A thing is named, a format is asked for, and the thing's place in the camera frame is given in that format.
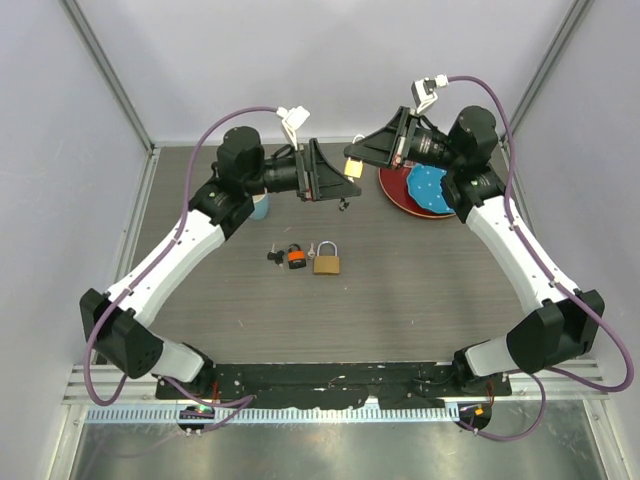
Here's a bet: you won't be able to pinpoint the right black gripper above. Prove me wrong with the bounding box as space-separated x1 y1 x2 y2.
344 107 462 173

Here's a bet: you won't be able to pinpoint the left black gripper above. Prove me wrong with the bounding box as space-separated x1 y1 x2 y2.
245 139 361 203

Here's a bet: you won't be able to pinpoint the small brass padlock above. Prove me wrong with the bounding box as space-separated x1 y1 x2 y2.
344 157 364 182

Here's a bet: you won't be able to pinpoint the orange black padlock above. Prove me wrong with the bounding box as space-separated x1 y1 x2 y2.
287 243 307 270

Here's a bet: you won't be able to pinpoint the large brass padlock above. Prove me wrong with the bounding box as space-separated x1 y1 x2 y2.
313 240 340 275

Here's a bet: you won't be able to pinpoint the small black keys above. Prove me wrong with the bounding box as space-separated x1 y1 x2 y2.
267 244 286 267

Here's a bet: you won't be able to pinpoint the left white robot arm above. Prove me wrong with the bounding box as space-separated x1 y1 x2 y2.
80 126 361 399

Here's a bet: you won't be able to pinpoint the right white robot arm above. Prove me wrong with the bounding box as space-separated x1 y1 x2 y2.
344 106 604 395

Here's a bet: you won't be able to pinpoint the red round tray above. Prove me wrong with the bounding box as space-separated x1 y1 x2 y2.
378 164 455 219

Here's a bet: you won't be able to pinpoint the blue dotted plate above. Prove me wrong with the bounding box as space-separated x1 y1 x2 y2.
406 165 454 215

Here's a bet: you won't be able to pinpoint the light blue mug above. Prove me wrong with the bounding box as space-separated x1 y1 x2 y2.
250 193 269 221

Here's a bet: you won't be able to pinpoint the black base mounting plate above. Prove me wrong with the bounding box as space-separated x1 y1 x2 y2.
182 362 512 410

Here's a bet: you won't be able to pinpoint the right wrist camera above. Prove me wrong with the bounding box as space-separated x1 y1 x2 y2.
411 74 449 115

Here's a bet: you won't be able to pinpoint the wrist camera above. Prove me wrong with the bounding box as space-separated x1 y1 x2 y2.
411 74 449 115
276 106 310 150

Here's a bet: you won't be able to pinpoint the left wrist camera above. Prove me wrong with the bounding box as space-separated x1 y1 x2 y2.
276 106 310 150

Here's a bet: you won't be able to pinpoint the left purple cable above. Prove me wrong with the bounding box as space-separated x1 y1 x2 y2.
82 105 281 435

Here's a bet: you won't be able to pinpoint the white slotted cable duct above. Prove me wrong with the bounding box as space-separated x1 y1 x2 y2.
84 402 459 425

